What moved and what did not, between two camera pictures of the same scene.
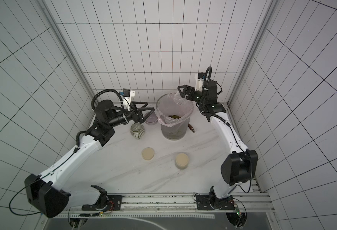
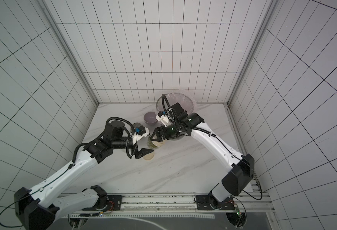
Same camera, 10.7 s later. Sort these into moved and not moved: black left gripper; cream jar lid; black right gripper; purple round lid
Moved: black right gripper; black left gripper
Not moved: purple round lid; cream jar lid
